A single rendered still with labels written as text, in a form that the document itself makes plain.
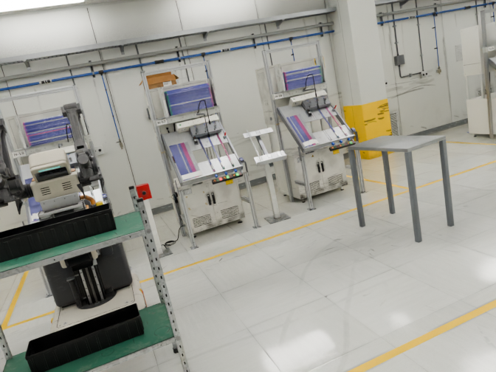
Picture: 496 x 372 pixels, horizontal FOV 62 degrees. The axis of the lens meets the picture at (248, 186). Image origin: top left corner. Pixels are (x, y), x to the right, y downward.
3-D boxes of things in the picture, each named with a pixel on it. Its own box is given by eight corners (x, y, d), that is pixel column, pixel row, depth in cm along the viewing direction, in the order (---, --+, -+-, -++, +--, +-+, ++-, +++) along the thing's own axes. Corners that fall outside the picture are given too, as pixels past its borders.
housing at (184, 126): (218, 127, 486) (219, 119, 474) (178, 136, 470) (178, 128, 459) (216, 122, 490) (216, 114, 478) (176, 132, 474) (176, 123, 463)
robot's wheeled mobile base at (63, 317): (64, 322, 326) (54, 294, 321) (144, 295, 345) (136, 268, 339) (56, 370, 264) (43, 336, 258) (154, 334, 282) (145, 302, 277)
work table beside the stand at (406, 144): (418, 243, 343) (407, 148, 326) (359, 226, 405) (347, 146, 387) (454, 225, 362) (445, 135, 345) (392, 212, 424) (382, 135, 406)
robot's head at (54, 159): (35, 169, 261) (26, 153, 250) (69, 161, 268) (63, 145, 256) (37, 186, 254) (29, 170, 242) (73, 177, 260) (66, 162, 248)
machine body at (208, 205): (246, 221, 492) (235, 171, 478) (190, 240, 470) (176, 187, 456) (229, 211, 552) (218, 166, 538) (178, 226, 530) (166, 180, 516)
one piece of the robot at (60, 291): (64, 309, 318) (29, 207, 299) (135, 286, 333) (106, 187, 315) (60, 330, 286) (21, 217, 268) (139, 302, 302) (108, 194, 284)
